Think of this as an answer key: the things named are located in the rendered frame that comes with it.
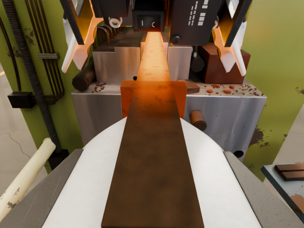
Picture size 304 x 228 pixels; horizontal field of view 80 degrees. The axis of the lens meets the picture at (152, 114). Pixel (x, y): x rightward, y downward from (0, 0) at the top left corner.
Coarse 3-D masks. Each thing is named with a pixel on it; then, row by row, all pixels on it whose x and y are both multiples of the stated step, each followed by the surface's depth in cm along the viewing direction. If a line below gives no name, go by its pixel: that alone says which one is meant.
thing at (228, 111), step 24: (192, 72) 46; (72, 96) 35; (96, 96) 35; (120, 96) 35; (192, 96) 35; (216, 96) 35; (240, 96) 35; (264, 96) 35; (96, 120) 38; (216, 120) 38; (240, 120) 38; (240, 144) 41
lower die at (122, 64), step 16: (128, 32) 53; (144, 32) 47; (96, 48) 39; (112, 48) 39; (128, 48) 36; (176, 48) 36; (96, 64) 38; (112, 64) 38; (128, 64) 38; (176, 64) 38; (112, 80) 40; (128, 80) 40; (176, 80) 40
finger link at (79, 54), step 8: (72, 0) 13; (64, 24) 14; (96, 24) 14; (72, 32) 14; (88, 32) 15; (72, 40) 12; (88, 40) 16; (72, 48) 12; (80, 48) 16; (88, 48) 17; (72, 56) 14; (80, 56) 17; (88, 56) 17; (64, 64) 12; (80, 64) 18; (64, 72) 13
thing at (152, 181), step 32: (160, 32) 41; (160, 64) 19; (128, 96) 13; (160, 96) 12; (128, 128) 9; (160, 128) 9; (128, 160) 7; (160, 160) 7; (128, 192) 6; (160, 192) 6; (192, 192) 6; (128, 224) 5; (160, 224) 5; (192, 224) 5
